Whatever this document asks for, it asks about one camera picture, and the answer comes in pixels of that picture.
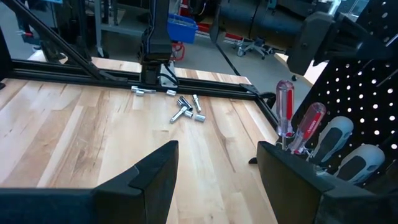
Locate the grey black handled screwdriver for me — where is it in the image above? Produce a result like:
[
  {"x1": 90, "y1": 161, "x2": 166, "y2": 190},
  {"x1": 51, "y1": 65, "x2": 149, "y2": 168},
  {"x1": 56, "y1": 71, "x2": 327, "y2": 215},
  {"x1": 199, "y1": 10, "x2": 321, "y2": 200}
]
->
[
  {"x1": 334, "y1": 144, "x2": 386, "y2": 186},
  {"x1": 307, "y1": 116, "x2": 354, "y2": 167}
]

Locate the silver metal base bracket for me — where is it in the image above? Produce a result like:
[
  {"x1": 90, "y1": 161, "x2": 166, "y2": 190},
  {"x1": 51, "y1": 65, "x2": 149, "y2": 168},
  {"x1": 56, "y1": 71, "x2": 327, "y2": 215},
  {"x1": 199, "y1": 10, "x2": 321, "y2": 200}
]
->
[{"x1": 159, "y1": 61, "x2": 180, "y2": 90}]

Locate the grey metal table frame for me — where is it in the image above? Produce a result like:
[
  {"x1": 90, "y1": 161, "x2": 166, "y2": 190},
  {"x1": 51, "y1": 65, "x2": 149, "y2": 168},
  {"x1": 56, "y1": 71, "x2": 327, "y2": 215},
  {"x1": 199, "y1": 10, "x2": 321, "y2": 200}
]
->
[{"x1": 93, "y1": 0, "x2": 147, "y2": 58}]

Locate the red clear handled screwdriver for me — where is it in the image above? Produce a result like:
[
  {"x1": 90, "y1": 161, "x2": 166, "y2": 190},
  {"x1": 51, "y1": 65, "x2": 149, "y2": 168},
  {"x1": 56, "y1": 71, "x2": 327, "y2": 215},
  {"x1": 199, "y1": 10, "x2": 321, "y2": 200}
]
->
[
  {"x1": 275, "y1": 79, "x2": 295, "y2": 150},
  {"x1": 287, "y1": 101, "x2": 327, "y2": 156}
]

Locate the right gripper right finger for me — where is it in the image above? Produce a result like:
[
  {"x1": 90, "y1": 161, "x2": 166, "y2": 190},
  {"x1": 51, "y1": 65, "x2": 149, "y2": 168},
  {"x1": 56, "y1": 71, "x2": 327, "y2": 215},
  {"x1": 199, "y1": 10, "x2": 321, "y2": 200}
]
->
[{"x1": 256, "y1": 141, "x2": 398, "y2": 224}]

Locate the blue plastic bin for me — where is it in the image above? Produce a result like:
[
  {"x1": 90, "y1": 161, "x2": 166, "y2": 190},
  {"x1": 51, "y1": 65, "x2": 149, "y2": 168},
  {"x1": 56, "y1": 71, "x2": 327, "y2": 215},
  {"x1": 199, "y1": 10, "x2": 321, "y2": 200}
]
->
[{"x1": 167, "y1": 13, "x2": 199, "y2": 45}]

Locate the dark chrome socket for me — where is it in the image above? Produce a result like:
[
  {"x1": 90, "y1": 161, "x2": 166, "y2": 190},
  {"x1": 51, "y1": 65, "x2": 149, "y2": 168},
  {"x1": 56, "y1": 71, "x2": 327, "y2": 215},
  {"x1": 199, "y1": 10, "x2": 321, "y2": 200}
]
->
[{"x1": 180, "y1": 95, "x2": 194, "y2": 112}]

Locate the red stool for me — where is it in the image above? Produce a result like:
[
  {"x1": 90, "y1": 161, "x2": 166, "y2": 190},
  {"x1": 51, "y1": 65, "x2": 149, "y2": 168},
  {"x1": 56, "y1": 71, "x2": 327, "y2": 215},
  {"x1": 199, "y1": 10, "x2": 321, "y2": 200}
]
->
[{"x1": 170, "y1": 42, "x2": 187, "y2": 62}]

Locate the light wood desk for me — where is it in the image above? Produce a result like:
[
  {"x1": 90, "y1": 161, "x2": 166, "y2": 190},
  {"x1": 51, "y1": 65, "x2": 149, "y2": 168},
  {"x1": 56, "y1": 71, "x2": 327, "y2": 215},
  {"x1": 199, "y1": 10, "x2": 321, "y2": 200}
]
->
[{"x1": 274, "y1": 52, "x2": 328, "y2": 87}]

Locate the office chair base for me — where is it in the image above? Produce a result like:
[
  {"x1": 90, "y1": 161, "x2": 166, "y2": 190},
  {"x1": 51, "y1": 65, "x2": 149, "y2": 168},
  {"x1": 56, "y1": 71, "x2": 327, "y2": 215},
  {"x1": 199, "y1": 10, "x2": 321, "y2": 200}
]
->
[{"x1": 233, "y1": 36, "x2": 275, "y2": 60}]

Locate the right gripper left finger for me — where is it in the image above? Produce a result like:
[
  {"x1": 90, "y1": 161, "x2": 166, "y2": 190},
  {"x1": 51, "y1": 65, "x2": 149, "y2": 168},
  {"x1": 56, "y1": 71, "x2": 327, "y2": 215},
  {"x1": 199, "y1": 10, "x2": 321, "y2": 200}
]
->
[{"x1": 0, "y1": 139, "x2": 180, "y2": 224}]

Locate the black metal pegboard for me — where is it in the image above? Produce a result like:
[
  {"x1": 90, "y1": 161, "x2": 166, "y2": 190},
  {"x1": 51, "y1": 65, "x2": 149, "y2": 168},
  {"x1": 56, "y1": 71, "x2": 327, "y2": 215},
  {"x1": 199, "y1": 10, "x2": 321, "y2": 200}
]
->
[{"x1": 248, "y1": 0, "x2": 398, "y2": 195}]

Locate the black aluminium table frame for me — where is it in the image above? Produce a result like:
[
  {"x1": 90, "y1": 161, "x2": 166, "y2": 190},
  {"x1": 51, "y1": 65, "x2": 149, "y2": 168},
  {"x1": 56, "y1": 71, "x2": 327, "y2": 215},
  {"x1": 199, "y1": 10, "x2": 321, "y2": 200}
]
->
[{"x1": 0, "y1": 0, "x2": 280, "y2": 125}]

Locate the long chrome socket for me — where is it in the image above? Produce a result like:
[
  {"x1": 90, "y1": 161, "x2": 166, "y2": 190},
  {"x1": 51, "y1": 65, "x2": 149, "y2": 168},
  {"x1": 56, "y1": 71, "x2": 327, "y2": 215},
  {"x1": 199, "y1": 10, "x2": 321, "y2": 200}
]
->
[
  {"x1": 192, "y1": 93, "x2": 203, "y2": 114},
  {"x1": 169, "y1": 106, "x2": 188, "y2": 124}
]

